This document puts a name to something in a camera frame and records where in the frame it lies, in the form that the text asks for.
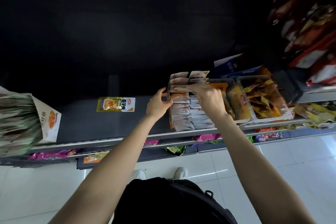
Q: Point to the person's right hand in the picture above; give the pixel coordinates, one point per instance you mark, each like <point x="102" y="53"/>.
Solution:
<point x="210" y="100"/>

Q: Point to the person's left hand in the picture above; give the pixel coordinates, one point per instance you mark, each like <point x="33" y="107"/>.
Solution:
<point x="154" y="105"/>

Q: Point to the person's right fingers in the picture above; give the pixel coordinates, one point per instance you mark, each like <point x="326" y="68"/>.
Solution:
<point x="198" y="87"/>

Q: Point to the person's left thumb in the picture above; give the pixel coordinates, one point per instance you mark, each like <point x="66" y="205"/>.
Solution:
<point x="168" y="102"/>

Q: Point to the cardboard display box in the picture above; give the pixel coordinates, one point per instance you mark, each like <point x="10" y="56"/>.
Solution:
<point x="169" y="116"/>

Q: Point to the white orange snack sachet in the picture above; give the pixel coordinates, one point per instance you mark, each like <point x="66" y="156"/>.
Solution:
<point x="178" y="89"/>

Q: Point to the person's left forearm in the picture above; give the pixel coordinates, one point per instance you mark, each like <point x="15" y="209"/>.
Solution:
<point x="112" y="163"/>

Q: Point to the person's right forearm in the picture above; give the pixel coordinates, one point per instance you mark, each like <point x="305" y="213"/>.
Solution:
<point x="257" y="168"/>

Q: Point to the rows of white orange sachets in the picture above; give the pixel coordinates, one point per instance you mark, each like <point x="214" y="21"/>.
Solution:
<point x="185" y="117"/>

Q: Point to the orange cardboard box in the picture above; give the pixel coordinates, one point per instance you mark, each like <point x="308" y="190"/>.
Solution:
<point x="220" y="87"/>

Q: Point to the blue white cardboard box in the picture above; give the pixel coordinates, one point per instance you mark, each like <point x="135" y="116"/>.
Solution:
<point x="233" y="67"/>

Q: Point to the pink snack packet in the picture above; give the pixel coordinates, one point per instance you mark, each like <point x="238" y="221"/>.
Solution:
<point x="206" y="137"/>
<point x="151" y="144"/>

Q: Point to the green yellow snack packet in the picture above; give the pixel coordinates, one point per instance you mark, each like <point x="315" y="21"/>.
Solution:
<point x="115" y="104"/>

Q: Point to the grey lower metal shelf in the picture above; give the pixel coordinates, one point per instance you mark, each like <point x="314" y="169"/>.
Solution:
<point x="147" y="154"/>

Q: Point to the grey metal shelf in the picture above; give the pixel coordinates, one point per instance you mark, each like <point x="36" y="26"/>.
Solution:
<point x="147" y="154"/>
<point x="86" y="124"/>

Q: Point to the clear plastic display box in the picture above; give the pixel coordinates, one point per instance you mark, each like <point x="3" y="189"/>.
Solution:
<point x="262" y="100"/>

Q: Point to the pile of yellow snack packets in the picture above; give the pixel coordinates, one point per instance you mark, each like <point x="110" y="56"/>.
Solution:
<point x="265" y="97"/>

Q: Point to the person's white right shoe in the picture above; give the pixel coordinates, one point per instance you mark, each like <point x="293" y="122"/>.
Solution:
<point x="181" y="173"/>

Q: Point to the person's white shoe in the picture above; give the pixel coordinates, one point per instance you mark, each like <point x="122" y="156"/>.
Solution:
<point x="181" y="173"/>
<point x="139" y="175"/>

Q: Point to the person's white left shoe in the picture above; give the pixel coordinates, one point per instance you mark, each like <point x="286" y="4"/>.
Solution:
<point x="139" y="175"/>

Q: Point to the purple snack packet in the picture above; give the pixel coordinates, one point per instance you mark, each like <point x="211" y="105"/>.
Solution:
<point x="269" y="136"/>

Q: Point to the orange snack packet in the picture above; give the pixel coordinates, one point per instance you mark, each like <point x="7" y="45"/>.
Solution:
<point x="94" y="157"/>

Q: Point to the heap of yellow green packets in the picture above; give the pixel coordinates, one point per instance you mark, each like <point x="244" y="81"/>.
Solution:
<point x="315" y="113"/>

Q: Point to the hanging red snack bags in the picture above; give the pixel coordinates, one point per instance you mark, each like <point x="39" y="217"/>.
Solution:
<point x="307" y="27"/>

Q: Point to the row of pink snack packets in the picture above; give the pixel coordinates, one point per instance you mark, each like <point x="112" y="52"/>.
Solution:
<point x="52" y="154"/>

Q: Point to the white box of green packets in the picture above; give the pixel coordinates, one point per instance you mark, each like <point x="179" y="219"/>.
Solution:
<point x="23" y="121"/>

